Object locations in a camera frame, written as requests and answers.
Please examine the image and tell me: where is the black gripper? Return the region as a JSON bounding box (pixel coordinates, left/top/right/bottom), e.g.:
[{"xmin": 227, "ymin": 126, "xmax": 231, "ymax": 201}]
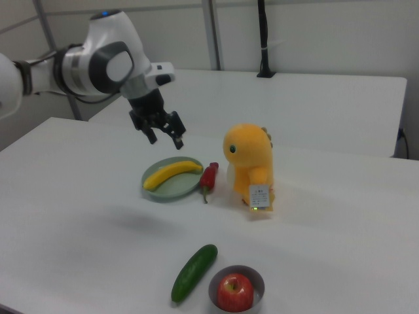
[{"xmin": 126, "ymin": 90, "xmax": 187, "ymax": 151}]

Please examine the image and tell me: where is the red chili pepper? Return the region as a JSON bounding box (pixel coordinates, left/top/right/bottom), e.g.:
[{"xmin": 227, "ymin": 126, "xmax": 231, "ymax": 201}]
[{"xmin": 199, "ymin": 162, "xmax": 219, "ymax": 204}]

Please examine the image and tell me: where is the green plastic plate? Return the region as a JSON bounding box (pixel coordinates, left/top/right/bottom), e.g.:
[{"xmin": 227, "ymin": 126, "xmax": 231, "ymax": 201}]
[{"xmin": 142, "ymin": 156, "xmax": 206, "ymax": 203}]

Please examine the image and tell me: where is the yellow banana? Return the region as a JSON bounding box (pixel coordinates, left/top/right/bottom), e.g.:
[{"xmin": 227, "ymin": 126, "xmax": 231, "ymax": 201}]
[{"xmin": 143, "ymin": 160, "xmax": 204, "ymax": 192}]

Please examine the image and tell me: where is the orange dinosaur plush toy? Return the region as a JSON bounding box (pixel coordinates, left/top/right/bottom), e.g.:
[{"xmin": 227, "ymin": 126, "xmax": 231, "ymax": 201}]
[{"xmin": 223, "ymin": 123, "xmax": 278, "ymax": 213}]

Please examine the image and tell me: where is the white paper tag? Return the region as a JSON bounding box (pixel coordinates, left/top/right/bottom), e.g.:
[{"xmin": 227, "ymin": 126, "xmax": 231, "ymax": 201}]
[{"xmin": 248, "ymin": 184, "xmax": 273, "ymax": 213}]

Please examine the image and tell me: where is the black pole stand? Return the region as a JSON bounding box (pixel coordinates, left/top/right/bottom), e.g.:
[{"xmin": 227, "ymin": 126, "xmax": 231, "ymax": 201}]
[{"xmin": 256, "ymin": 0, "xmax": 276, "ymax": 79}]

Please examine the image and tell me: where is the green cucumber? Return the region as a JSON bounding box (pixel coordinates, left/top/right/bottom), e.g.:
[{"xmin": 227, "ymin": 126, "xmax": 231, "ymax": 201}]
[{"xmin": 170, "ymin": 243, "xmax": 219, "ymax": 304}]

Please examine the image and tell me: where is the red apple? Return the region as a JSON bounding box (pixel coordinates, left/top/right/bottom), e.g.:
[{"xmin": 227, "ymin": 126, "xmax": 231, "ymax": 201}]
[{"xmin": 217, "ymin": 273, "xmax": 255, "ymax": 311}]

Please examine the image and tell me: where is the grey bowl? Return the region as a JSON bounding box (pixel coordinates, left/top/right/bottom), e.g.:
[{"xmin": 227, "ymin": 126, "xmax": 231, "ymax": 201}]
[{"xmin": 208, "ymin": 264, "xmax": 265, "ymax": 311}]

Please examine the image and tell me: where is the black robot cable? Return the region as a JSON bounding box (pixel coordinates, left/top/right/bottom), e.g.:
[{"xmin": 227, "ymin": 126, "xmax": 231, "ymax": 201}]
[{"xmin": 67, "ymin": 91, "xmax": 120, "ymax": 105}]

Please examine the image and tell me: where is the black wall cable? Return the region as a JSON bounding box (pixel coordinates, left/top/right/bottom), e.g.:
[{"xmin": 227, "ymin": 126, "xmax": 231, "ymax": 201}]
[{"xmin": 397, "ymin": 127, "xmax": 410, "ymax": 160}]

